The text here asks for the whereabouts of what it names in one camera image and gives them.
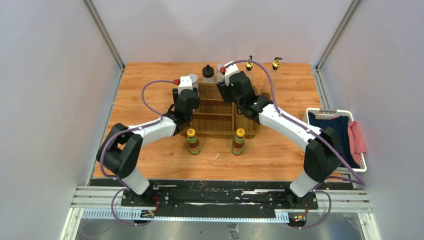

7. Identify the silver-lid pepper jar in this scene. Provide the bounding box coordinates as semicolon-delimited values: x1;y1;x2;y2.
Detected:
188;73;199;95
216;63;225;83

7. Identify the woven wicker divided basket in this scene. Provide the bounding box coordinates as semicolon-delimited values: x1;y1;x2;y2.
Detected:
190;83;260;139

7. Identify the green sauce bottle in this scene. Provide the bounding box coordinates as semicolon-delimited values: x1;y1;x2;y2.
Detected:
186;128;201;155
231;128;246;156

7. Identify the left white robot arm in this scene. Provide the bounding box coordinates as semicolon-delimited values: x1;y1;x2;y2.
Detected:
96;87;201;207

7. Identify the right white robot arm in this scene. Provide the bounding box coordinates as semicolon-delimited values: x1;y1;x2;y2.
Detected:
216;71;343;209

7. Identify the white plastic perforated basket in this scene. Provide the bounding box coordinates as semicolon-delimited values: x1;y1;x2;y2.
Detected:
302;107;367;173

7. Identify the dark blue cloth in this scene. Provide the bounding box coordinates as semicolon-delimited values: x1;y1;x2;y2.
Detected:
307;112;360;169

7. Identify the pink cloth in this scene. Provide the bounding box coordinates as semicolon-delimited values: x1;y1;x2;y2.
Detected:
347;121;367;159

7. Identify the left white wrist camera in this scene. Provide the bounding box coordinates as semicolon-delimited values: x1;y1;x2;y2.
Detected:
173;75;194;95

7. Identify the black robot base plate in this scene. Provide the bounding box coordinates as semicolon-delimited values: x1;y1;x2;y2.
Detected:
120;179;318;219

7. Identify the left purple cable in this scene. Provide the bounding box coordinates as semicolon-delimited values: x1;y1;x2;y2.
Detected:
98;79;178;227

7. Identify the purple cable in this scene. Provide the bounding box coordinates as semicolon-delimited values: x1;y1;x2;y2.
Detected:
221;59;366;230
98;79;178;227

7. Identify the left aluminium frame post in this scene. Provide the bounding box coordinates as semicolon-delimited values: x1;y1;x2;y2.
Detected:
82;0;125;72

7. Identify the aluminium frame post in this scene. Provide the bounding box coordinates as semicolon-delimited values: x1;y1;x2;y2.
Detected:
315;0;362;72
82;0;125;72

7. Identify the right aluminium frame post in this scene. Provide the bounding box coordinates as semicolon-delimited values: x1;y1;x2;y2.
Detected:
315;0;362;72

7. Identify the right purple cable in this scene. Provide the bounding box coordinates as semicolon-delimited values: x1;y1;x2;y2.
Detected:
221;59;366;230

